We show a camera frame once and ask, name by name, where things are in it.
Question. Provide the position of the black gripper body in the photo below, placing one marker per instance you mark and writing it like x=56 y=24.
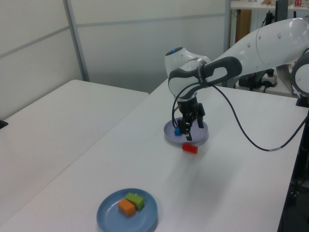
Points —
x=192 y=108

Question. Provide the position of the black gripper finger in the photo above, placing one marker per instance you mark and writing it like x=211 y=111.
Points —
x=186 y=125
x=200 y=120

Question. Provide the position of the small blue block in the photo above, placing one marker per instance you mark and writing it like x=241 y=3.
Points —
x=177 y=132

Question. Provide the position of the red cylinder block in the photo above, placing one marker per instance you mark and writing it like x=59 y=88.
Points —
x=190 y=148

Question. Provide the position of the green rectangular block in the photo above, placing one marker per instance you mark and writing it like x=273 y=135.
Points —
x=135 y=199

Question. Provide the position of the orange rectangular block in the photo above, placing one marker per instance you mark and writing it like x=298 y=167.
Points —
x=126 y=206

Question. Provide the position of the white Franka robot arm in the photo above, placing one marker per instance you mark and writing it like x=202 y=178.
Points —
x=265 y=46

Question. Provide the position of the lilac plate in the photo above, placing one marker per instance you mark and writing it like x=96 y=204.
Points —
x=173 y=137

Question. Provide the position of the black power supply box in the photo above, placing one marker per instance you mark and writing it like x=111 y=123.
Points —
x=248 y=81

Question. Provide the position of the silver laptop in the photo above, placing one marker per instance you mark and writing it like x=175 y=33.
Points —
x=285 y=77

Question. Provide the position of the brown wooden panel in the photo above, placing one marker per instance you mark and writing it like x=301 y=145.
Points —
x=242 y=24

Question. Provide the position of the blue plate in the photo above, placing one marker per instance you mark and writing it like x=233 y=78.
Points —
x=144 y=217

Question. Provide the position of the grey partition post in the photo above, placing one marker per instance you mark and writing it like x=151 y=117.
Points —
x=228 y=19
x=77 y=41

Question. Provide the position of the black metal frame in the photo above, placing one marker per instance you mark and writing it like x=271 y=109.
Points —
x=304 y=154

